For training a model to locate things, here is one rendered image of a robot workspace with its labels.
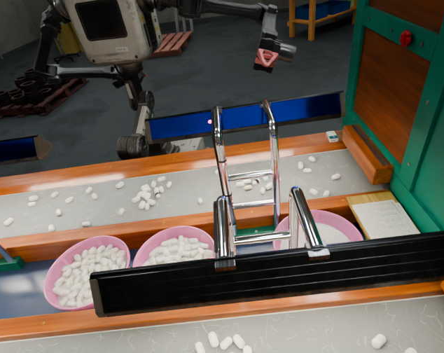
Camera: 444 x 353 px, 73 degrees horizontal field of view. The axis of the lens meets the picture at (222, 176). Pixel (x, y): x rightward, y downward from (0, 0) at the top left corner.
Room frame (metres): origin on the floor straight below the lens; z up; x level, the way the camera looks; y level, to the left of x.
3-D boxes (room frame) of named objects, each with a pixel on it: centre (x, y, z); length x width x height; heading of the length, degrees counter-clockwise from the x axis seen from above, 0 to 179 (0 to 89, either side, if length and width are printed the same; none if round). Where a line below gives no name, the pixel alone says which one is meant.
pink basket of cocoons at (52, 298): (0.62, 0.47, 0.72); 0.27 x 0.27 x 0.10
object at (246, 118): (0.86, -0.10, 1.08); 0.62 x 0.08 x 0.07; 86
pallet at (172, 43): (6.30, 0.63, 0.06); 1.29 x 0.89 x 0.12; 164
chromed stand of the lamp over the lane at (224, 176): (0.78, -0.09, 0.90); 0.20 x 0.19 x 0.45; 86
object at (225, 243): (0.38, -0.06, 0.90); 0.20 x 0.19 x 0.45; 86
